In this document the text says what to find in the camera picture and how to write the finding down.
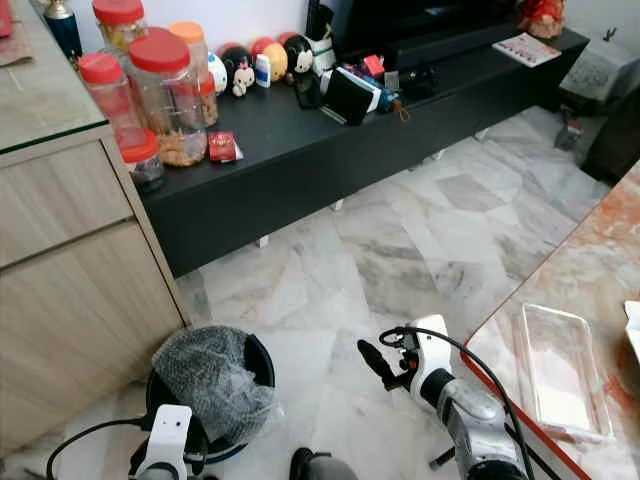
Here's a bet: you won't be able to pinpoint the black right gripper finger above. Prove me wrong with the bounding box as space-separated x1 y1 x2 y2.
357 340 403 391

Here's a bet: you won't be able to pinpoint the clear plastic bag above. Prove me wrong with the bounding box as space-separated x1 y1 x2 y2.
151 324 277 448

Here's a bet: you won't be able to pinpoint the black rubbish bucket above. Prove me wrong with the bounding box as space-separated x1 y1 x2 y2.
146 327 279 465

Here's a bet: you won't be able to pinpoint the clear plastic tray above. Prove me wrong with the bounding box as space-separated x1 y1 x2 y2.
514 302 614 443

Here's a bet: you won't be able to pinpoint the long black TV cabinet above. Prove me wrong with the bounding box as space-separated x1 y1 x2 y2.
144 24 592 280

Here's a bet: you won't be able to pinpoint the marble folding table red edge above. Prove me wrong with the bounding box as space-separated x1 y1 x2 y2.
428 158 640 480

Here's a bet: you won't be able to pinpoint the flat white package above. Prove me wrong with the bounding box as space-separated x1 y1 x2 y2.
623 299 640 364

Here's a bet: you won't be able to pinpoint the small red packet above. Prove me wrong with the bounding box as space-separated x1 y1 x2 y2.
206 129 244 165

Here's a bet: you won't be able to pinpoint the black wallet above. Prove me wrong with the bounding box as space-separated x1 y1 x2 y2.
319 67 382 127

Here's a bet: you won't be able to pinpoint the light wooden drawer cabinet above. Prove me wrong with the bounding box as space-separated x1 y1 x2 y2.
0 0 192 457

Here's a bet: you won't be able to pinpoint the small low red-lidded jar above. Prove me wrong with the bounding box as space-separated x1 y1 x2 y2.
116 129 167 194

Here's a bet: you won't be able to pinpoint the yellow round plush toy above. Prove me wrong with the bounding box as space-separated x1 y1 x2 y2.
252 39 290 85

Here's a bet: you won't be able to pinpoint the black mouse plush toy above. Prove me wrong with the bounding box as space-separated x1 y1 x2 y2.
221 44 257 99

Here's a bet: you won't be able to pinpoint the large red-lidded snack jar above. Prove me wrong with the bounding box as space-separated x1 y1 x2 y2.
127 29 210 169

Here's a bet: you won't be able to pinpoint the printed booklet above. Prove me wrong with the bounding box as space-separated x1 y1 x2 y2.
492 32 562 70

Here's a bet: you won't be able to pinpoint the black television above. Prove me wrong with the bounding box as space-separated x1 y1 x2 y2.
334 0 532 57

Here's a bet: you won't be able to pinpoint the grey patterned box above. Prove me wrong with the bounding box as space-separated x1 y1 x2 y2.
559 39 640 102

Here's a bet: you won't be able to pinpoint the orange-lidded plastic jar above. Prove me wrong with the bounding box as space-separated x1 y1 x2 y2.
167 21 220 127

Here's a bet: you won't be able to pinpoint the red toy figure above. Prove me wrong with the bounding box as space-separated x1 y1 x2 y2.
517 0 567 40

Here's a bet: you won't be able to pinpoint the brown paper sheet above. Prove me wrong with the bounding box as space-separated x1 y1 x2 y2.
0 19 37 67

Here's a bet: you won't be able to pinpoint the medium red-lidded plastic jar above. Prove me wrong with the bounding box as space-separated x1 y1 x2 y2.
76 51 134 142

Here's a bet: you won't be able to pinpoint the blue and gold trophy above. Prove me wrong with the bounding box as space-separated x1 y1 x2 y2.
42 0 84 62

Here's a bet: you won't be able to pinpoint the red-lidded jar yellow contents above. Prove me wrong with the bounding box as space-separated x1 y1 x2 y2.
91 0 152 57

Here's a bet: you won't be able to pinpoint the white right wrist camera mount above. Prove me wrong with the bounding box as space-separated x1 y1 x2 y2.
408 314 453 397

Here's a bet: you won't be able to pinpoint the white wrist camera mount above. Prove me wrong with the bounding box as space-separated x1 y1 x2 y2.
408 314 453 397
142 404 195 480

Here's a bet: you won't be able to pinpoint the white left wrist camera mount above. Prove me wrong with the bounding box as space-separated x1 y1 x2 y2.
142 404 195 480

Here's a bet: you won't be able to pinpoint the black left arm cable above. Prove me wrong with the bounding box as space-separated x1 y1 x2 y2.
44 417 153 480

